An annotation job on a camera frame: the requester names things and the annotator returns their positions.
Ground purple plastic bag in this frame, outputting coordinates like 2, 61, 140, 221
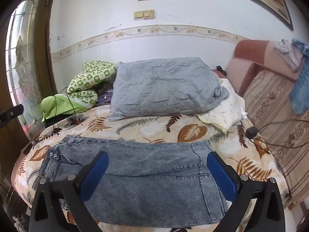
98, 89, 114, 105

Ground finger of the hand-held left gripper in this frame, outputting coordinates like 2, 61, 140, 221
0, 104, 24, 127

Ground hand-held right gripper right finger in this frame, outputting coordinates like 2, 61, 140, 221
207, 151, 290, 232

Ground cream pillow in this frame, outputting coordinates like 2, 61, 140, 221
197, 77, 247, 133

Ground grey quilted pillow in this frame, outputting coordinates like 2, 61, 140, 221
109, 57, 230, 121

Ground thin black cable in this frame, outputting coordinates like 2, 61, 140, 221
52, 86, 78, 128

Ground blue denim garment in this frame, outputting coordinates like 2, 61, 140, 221
289, 38, 309, 115

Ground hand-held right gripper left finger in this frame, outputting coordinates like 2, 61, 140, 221
29, 151, 109, 232

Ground leaf-print fleece blanket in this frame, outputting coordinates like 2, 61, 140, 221
11, 104, 290, 232

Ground black charger cable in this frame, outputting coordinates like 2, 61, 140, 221
251, 118, 309, 155

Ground wooden door with stained glass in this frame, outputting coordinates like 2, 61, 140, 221
0, 0, 58, 199

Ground pink sofa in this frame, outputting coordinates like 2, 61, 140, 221
226, 40, 309, 208

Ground green checkered quilt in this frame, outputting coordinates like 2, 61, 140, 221
41, 60, 117, 122

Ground white garment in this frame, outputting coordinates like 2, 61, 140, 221
273, 39, 305, 72

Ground striped floral sofa cover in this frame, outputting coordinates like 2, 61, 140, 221
243, 69, 309, 203

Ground grey denim pants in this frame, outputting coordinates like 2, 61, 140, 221
40, 135, 230, 225

